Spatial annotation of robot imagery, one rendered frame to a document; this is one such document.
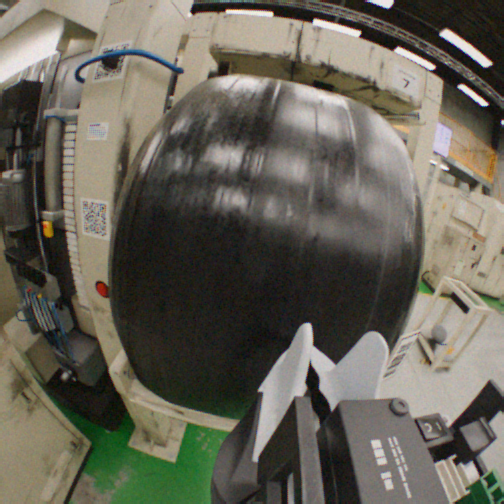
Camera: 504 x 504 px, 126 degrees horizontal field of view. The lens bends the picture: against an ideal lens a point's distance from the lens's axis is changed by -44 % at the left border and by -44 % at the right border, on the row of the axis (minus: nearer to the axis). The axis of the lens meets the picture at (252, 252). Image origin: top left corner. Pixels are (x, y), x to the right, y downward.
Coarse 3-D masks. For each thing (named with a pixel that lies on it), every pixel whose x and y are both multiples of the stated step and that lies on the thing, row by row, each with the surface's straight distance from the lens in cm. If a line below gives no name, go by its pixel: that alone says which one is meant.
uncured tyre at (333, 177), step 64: (192, 128) 18; (256, 128) 18; (320, 128) 19; (384, 128) 25; (128, 192) 20; (192, 192) 15; (256, 192) 15; (320, 192) 16; (384, 192) 18; (128, 256) 17; (192, 256) 15; (256, 256) 14; (320, 256) 15; (384, 256) 17; (128, 320) 19; (192, 320) 16; (256, 320) 15; (320, 320) 16; (384, 320) 18; (192, 384) 21; (256, 384) 19
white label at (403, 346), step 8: (400, 336) 21; (408, 336) 22; (416, 336) 24; (400, 344) 22; (408, 344) 24; (392, 352) 22; (400, 352) 23; (408, 352) 25; (392, 360) 23; (400, 360) 25; (392, 368) 25; (384, 376) 24; (392, 376) 27
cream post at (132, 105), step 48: (144, 0) 51; (192, 0) 61; (96, 48) 51; (144, 48) 44; (96, 96) 46; (144, 96) 44; (96, 144) 44; (96, 192) 45; (96, 240) 48; (96, 288) 55; (144, 432) 126
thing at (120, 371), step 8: (120, 352) 54; (120, 360) 53; (128, 360) 53; (112, 368) 52; (120, 368) 52; (128, 368) 55; (112, 376) 53; (120, 376) 52; (128, 376) 56; (120, 384) 54; (128, 384) 57; (120, 392) 59; (128, 392) 59
